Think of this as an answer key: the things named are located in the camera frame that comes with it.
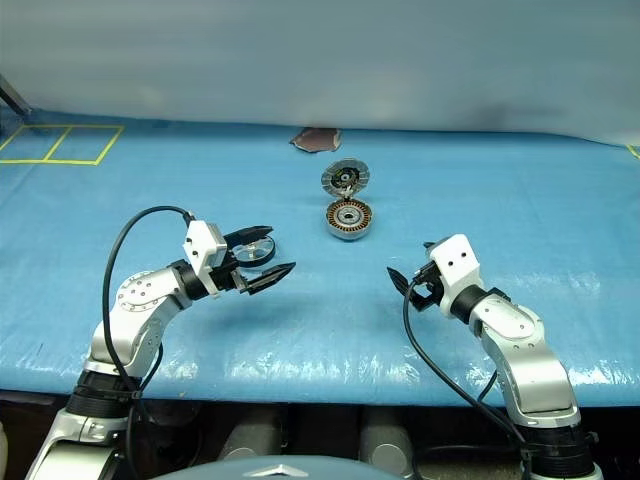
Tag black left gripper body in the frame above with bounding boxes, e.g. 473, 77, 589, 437
209, 248, 251, 297

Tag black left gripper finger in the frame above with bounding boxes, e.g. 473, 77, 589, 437
247, 261, 296, 295
223, 225, 274, 247

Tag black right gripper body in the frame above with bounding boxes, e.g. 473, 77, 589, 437
410, 262, 444, 311

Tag silver motor stator copper windings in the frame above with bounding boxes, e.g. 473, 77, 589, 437
324, 195, 376, 243

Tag silver finned rotor disc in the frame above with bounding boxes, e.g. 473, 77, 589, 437
322, 158, 372, 199

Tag blue plastic table cover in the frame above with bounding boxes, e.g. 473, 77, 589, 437
0, 110, 640, 409

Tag brown torn patch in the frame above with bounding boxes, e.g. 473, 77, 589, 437
288, 126, 344, 154

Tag grey rounded cylinder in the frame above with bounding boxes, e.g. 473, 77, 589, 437
358, 407, 417, 480
222, 418, 282, 462

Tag yellow tape double square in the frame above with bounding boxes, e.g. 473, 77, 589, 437
0, 123, 126, 166

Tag pale backdrop sheet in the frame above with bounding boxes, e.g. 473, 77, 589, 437
0, 0, 640, 147

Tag blue-grey dome with emblem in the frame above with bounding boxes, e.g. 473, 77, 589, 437
149, 453, 397, 480

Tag dark slanted stand bar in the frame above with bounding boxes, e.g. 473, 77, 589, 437
0, 74, 32, 119

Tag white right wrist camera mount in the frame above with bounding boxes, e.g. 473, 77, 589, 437
429, 233, 486, 316

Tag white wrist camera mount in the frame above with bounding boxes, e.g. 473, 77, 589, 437
429, 233, 486, 316
182, 219, 229, 301

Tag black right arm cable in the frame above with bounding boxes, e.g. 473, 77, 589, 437
401, 277, 534, 480

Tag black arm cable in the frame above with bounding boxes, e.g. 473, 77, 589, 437
101, 205, 199, 480
401, 277, 534, 480

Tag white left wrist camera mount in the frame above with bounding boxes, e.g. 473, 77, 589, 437
182, 219, 229, 301

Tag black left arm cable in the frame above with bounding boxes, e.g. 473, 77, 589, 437
101, 205, 199, 480

